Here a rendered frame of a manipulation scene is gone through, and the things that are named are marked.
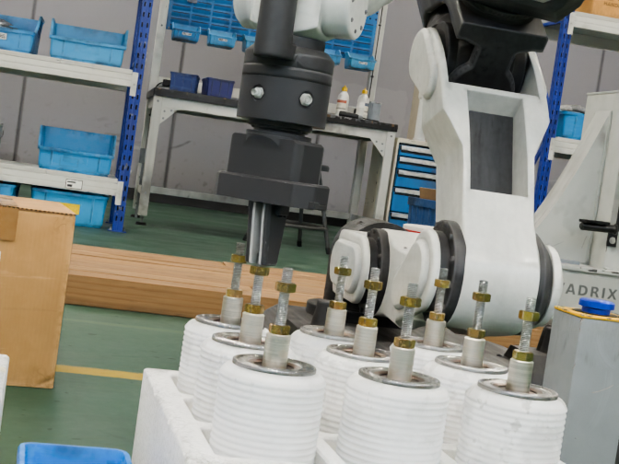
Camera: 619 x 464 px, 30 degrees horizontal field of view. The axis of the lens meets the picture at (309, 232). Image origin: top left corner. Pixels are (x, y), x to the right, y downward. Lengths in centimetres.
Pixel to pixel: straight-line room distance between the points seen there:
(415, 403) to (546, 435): 13
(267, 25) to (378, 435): 39
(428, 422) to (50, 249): 107
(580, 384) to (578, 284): 210
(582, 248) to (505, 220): 205
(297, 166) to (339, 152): 858
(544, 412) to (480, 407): 6
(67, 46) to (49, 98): 371
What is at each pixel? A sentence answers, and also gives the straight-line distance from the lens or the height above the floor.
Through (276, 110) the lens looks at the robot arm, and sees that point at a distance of 109.
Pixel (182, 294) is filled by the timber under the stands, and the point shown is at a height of 6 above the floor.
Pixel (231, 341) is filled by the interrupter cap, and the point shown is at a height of 25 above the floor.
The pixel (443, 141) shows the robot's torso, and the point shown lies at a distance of 162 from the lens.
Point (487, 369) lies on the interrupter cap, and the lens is 120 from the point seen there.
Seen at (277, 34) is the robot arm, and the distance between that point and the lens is 108.
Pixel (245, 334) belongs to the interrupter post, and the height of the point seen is 26.
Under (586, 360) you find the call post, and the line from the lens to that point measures 132.
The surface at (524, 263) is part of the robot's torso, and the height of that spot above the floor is 35.
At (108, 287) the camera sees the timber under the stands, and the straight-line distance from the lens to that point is 304.
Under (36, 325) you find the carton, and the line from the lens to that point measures 200.
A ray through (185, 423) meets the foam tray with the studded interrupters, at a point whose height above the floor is 18.
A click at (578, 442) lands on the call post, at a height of 17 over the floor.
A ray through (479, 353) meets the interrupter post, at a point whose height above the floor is 27.
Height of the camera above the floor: 43
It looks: 3 degrees down
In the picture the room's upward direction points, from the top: 8 degrees clockwise
